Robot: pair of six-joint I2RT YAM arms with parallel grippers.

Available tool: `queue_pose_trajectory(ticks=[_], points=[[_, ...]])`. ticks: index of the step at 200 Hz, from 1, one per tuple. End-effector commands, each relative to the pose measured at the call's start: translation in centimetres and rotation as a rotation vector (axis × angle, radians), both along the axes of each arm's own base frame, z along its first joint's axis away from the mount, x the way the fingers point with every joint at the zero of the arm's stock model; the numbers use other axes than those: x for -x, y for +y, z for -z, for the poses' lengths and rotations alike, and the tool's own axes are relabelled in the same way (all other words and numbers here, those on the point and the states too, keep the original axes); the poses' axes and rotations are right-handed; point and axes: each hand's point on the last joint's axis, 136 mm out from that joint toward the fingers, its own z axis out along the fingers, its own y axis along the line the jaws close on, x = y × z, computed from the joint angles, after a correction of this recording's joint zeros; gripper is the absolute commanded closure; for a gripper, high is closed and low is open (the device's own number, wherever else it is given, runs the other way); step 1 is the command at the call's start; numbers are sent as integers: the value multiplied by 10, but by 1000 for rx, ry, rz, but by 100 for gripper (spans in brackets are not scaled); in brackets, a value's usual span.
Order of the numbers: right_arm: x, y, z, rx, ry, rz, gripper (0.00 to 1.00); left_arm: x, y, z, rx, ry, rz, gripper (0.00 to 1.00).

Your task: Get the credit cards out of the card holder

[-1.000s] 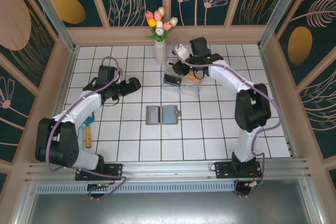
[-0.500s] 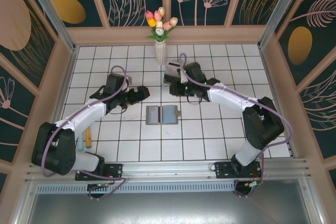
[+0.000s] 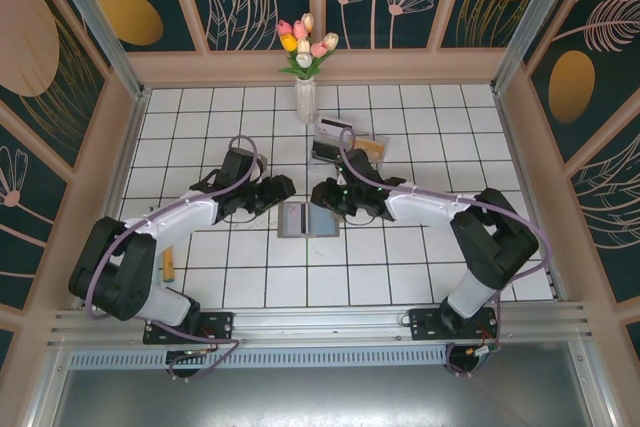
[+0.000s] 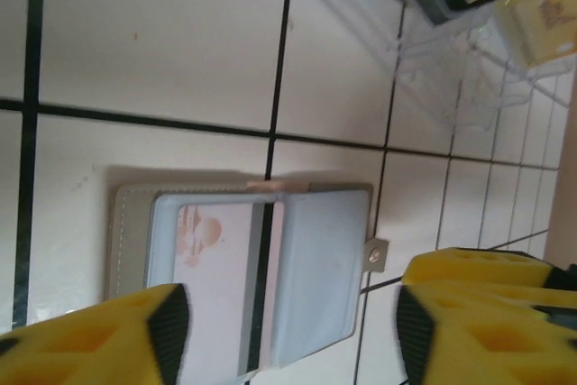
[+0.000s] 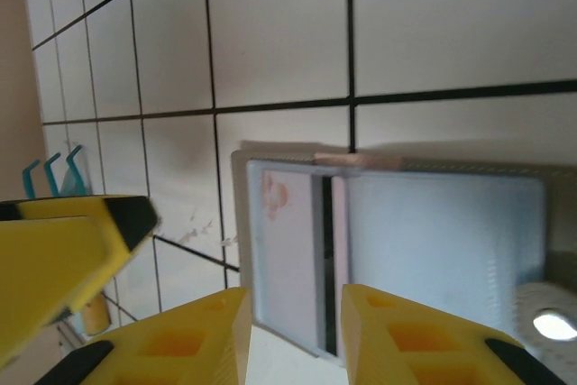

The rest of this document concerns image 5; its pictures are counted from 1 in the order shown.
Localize teal tool with wooden handle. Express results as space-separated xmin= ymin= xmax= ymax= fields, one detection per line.
xmin=21 ymin=144 xmax=111 ymax=337

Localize grey card holder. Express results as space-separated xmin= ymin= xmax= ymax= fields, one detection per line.
xmin=230 ymin=140 xmax=577 ymax=362

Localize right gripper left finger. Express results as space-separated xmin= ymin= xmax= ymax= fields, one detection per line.
xmin=31 ymin=287 xmax=252 ymax=385

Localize white card with red print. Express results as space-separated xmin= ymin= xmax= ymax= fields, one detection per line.
xmin=250 ymin=163 xmax=324 ymax=350

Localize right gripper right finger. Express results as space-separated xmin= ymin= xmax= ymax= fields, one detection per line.
xmin=341 ymin=283 xmax=570 ymax=385

